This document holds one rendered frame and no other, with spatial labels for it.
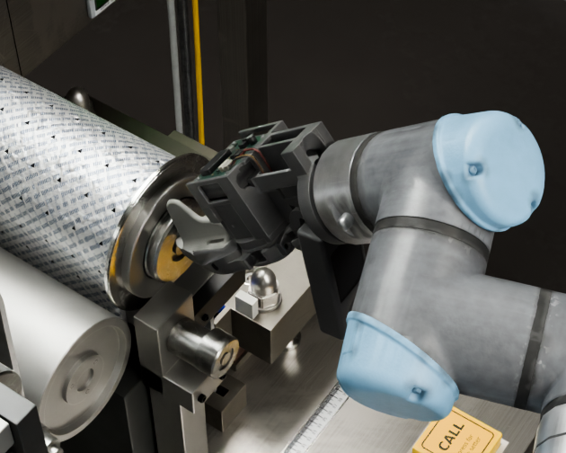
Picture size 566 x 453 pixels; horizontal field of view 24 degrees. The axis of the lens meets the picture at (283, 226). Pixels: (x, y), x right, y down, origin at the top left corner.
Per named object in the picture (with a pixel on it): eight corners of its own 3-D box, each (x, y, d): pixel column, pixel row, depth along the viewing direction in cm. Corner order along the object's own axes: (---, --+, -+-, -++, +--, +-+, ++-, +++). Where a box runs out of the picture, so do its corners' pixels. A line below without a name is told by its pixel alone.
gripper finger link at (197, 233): (148, 194, 107) (218, 177, 100) (188, 250, 109) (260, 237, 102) (125, 217, 105) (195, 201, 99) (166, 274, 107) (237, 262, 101)
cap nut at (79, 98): (82, 133, 151) (77, 104, 147) (57, 119, 152) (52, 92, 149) (102, 114, 153) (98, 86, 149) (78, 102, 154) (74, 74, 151)
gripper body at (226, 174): (237, 128, 102) (340, 103, 93) (295, 215, 105) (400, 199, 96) (177, 188, 98) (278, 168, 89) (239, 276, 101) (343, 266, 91)
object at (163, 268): (161, 299, 112) (150, 248, 106) (143, 288, 113) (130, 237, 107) (213, 240, 116) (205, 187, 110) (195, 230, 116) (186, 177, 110)
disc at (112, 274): (118, 342, 113) (99, 231, 102) (113, 340, 113) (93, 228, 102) (219, 235, 121) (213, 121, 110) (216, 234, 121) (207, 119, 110)
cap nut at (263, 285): (268, 318, 133) (267, 290, 130) (238, 301, 135) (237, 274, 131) (288, 295, 135) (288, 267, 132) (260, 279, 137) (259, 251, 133)
